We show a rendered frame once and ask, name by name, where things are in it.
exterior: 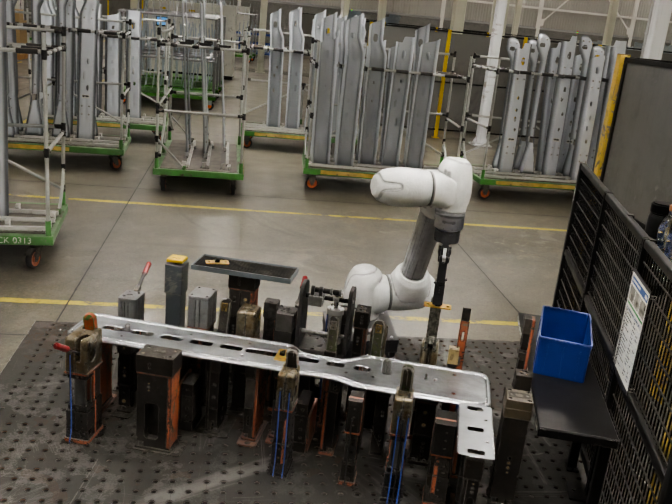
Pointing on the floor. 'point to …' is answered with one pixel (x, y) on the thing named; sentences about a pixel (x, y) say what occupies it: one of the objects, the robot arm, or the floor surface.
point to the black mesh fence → (569, 268)
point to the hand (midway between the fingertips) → (438, 292)
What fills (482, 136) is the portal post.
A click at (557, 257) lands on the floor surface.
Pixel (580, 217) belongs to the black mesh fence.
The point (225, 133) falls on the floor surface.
